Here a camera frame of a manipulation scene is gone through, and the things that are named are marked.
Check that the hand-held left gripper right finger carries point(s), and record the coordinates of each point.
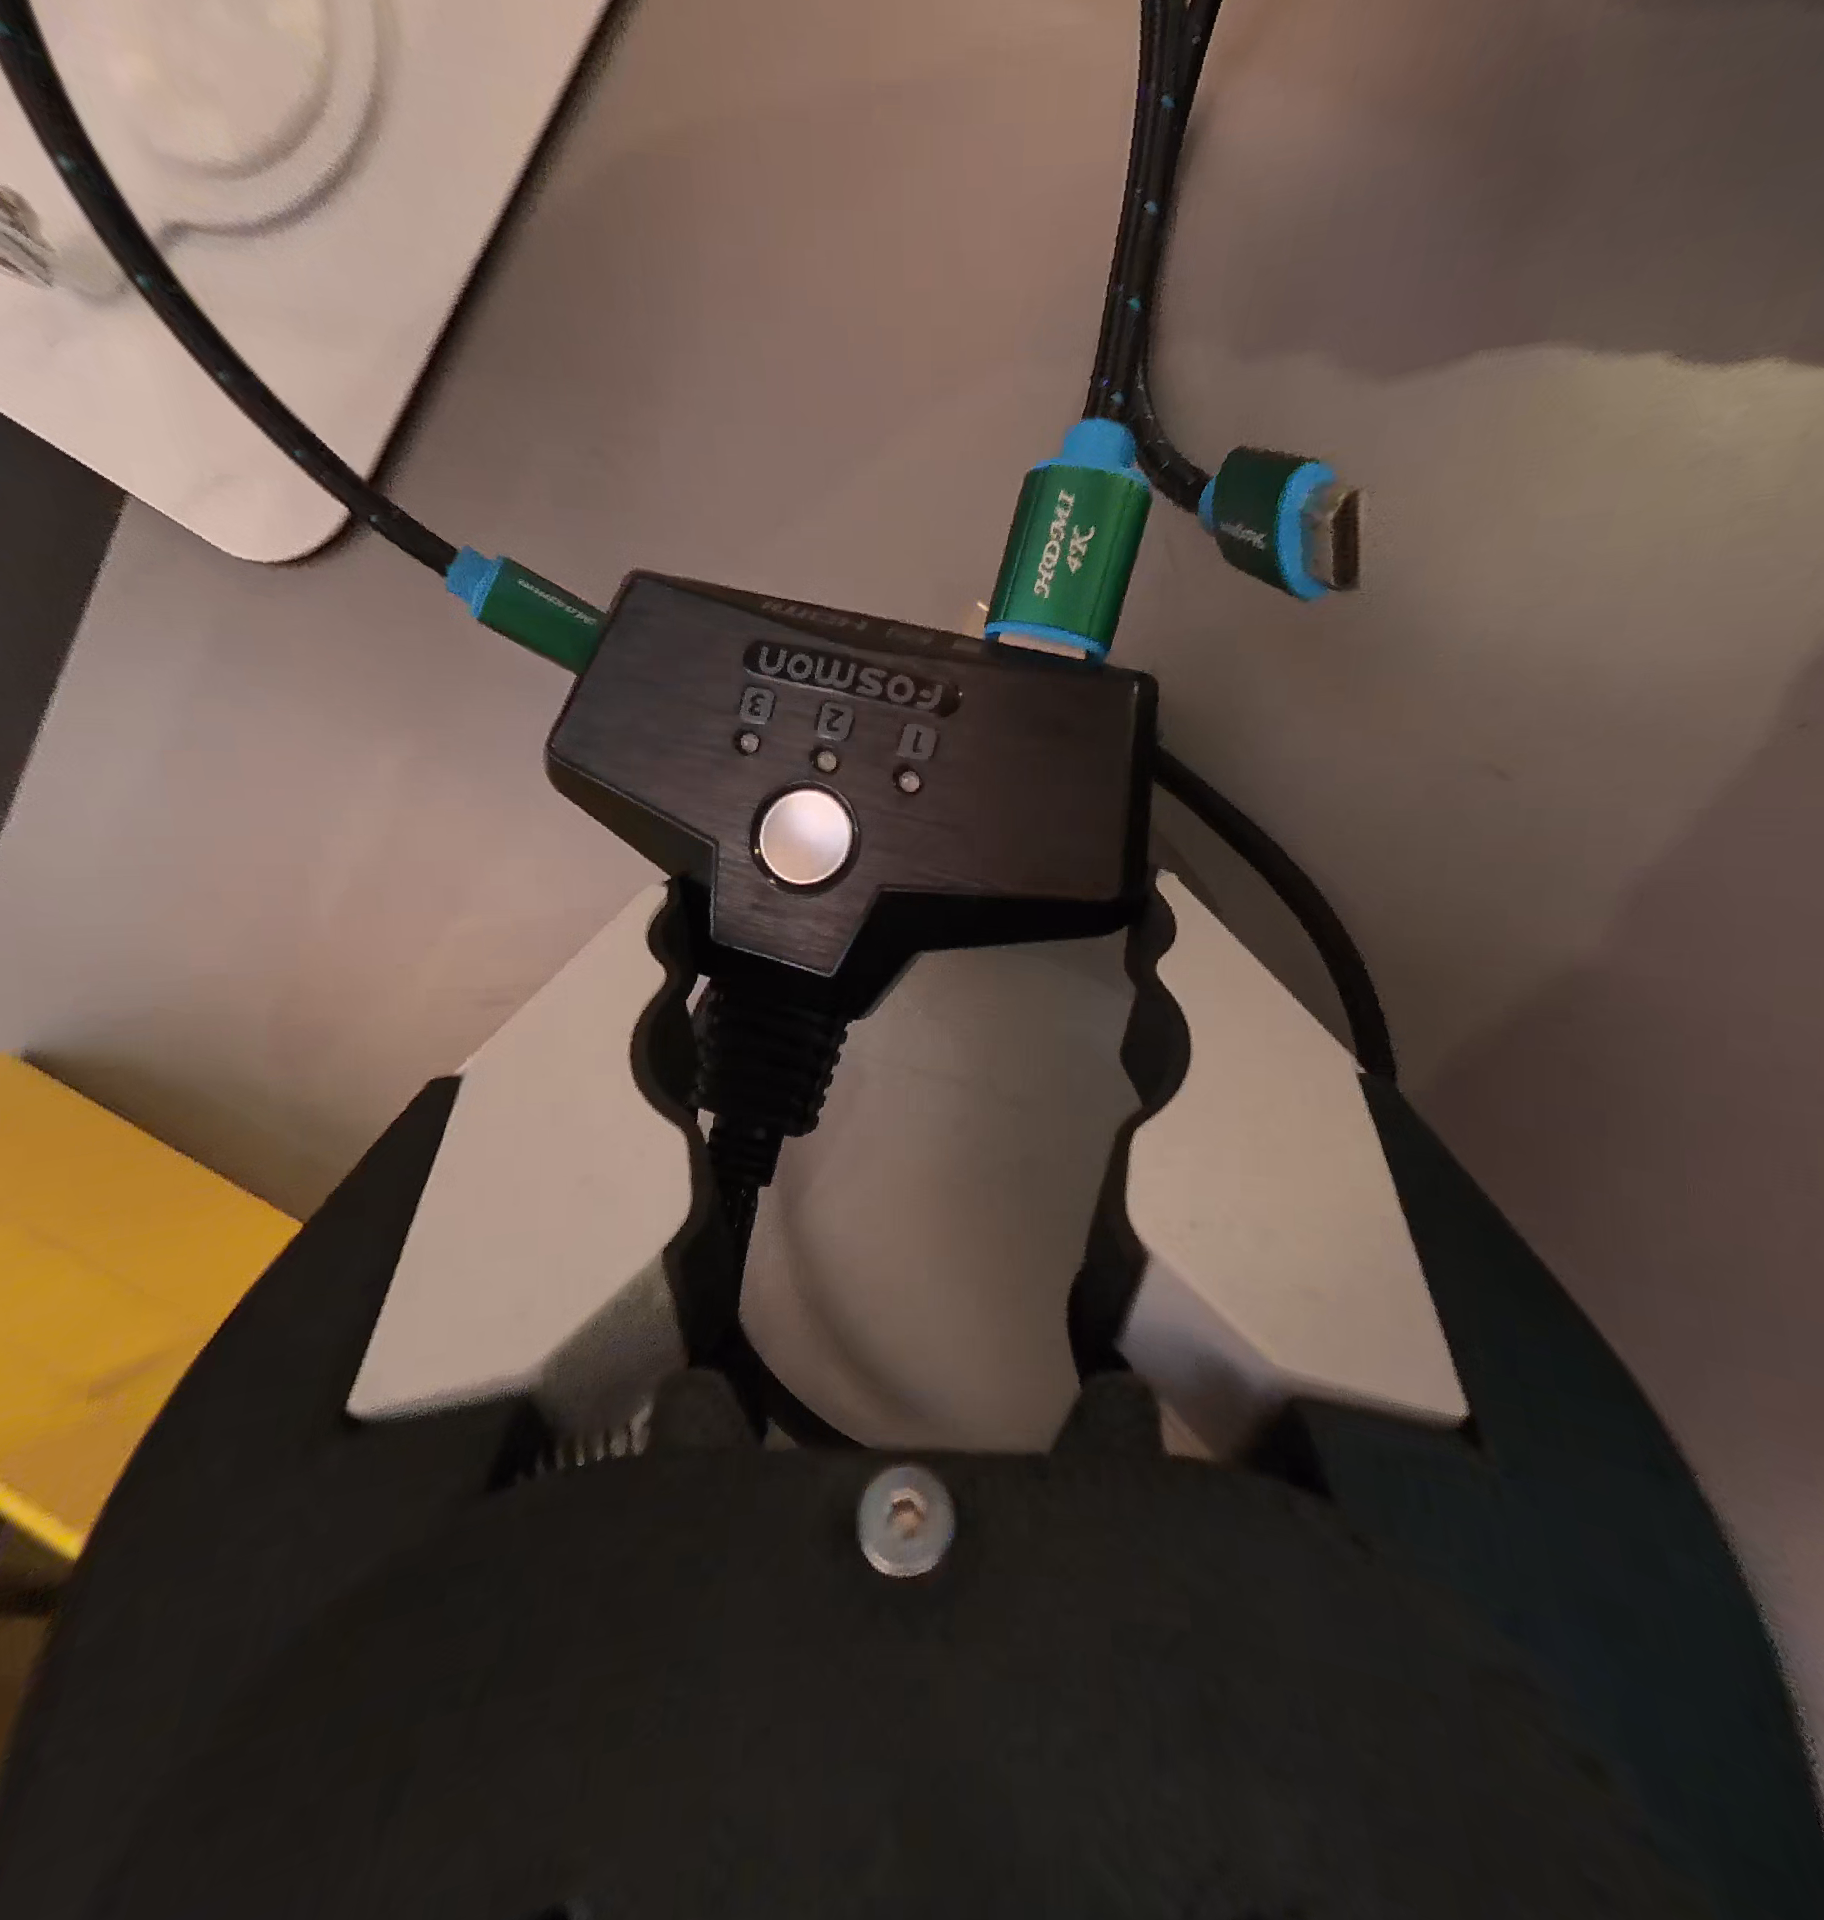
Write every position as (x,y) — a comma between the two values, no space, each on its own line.
(1271,1201)

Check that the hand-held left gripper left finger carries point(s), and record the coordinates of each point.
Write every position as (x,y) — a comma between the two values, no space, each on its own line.
(537,1201)

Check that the large yellow plastic bin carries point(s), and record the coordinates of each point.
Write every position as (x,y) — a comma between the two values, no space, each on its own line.
(86,1275)

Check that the black HDMI switch box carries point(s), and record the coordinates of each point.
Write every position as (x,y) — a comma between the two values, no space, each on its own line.
(1002,810)

